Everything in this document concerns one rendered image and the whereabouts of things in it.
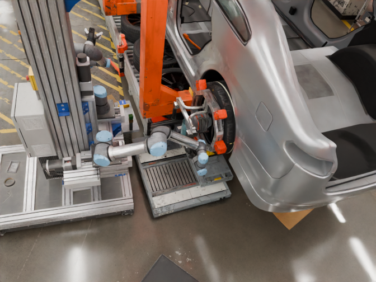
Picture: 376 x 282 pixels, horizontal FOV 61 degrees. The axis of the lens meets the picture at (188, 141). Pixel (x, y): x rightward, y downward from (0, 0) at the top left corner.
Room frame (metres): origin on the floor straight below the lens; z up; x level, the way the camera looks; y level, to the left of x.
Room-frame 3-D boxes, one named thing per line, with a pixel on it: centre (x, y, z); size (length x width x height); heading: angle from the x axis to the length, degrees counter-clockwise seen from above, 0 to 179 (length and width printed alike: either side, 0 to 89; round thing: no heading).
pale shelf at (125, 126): (2.21, 0.68, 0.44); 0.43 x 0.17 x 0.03; 29
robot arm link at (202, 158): (1.49, -0.14, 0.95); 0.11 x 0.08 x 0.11; 12
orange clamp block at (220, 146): (1.72, -0.27, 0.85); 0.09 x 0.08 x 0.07; 29
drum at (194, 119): (1.96, -0.05, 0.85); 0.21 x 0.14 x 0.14; 119
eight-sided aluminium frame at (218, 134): (1.99, -0.12, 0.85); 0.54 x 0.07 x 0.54; 29
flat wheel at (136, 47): (3.39, 0.59, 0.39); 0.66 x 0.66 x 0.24
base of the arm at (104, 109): (1.90, 0.81, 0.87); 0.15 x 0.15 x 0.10
